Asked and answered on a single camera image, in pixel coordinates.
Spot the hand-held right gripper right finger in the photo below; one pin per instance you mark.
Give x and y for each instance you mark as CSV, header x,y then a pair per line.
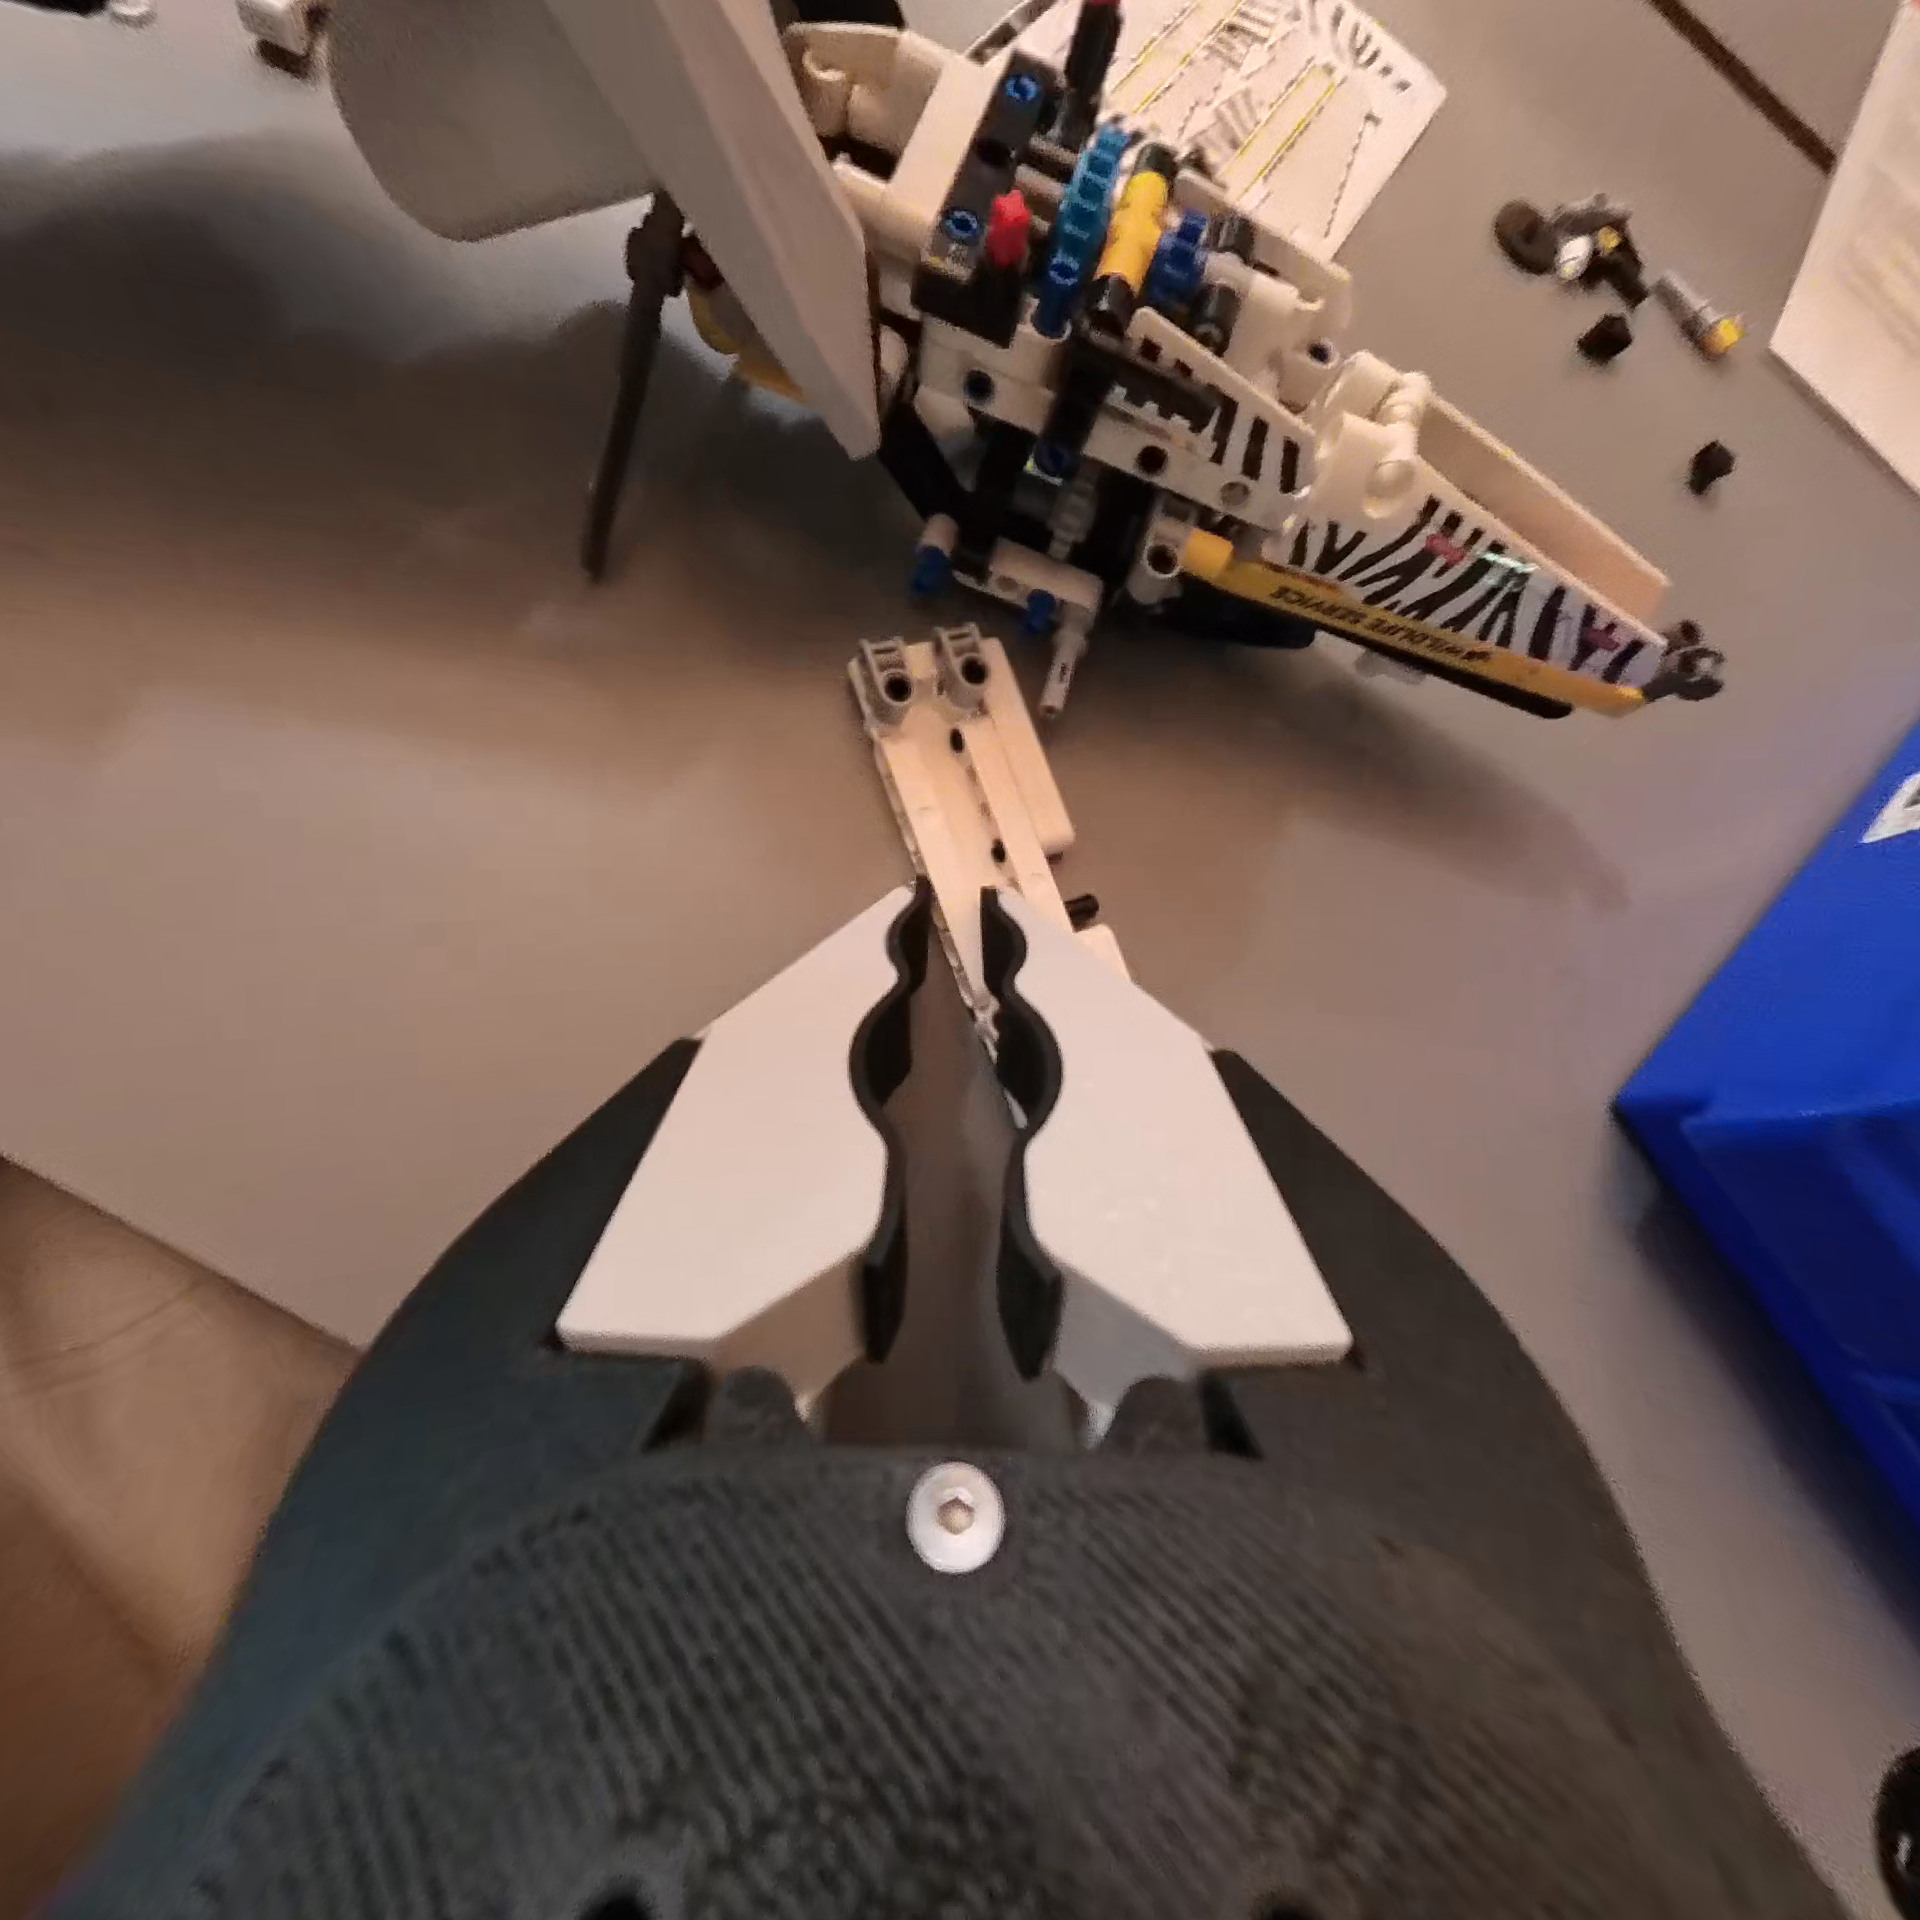
x,y
1184,1214

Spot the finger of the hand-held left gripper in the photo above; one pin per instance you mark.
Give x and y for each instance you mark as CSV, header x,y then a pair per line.
x,y
721,150

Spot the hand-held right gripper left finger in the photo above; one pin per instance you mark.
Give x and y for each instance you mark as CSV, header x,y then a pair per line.
x,y
735,1200

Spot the white lego wing assembly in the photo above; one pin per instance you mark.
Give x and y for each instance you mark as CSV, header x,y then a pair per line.
x,y
974,781

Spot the black round lego disc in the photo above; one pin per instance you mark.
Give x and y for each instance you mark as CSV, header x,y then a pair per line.
x,y
1521,234

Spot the small lego piece cluster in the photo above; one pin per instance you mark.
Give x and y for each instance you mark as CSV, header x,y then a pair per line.
x,y
1599,240

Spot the small black lego connector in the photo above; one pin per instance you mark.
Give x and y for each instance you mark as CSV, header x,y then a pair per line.
x,y
1711,470
1605,339

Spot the grey yellow lego connector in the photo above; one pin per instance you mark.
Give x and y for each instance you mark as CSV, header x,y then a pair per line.
x,y
1700,312

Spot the zebra sticker sheet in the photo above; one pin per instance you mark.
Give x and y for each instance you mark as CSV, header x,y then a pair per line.
x,y
1320,105

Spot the blue plastic bin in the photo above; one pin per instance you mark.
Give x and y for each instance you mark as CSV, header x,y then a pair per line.
x,y
1800,1080

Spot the printed paper sheet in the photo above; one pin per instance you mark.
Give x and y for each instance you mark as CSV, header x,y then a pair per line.
x,y
1862,270

